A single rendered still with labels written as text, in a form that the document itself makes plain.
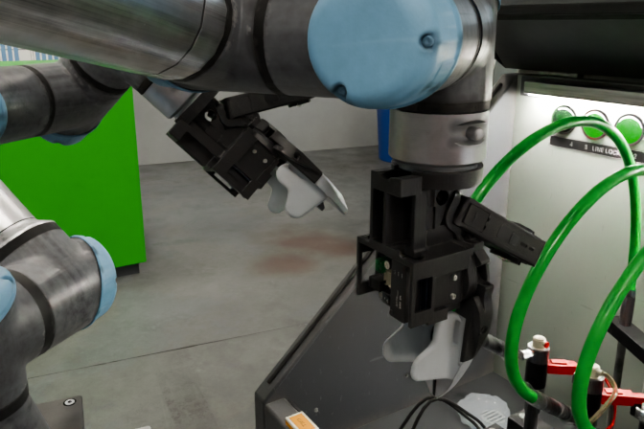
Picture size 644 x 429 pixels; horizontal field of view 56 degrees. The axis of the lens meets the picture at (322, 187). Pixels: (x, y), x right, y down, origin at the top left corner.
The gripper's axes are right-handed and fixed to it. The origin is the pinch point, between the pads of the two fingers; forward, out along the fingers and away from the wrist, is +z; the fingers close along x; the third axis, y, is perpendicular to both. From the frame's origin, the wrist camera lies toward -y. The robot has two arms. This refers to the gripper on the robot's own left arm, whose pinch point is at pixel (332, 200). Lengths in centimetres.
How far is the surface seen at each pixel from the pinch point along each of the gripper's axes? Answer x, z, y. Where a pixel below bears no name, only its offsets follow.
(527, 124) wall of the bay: -24, 28, -41
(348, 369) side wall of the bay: -28.7, 31.1, 13.9
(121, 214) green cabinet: -319, 4, 27
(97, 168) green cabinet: -311, -25, 15
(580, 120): 9.6, 15.1, -26.6
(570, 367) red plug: 4.8, 39.0, -4.6
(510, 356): 15.7, 21.3, 2.5
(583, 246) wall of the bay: -15, 46, -28
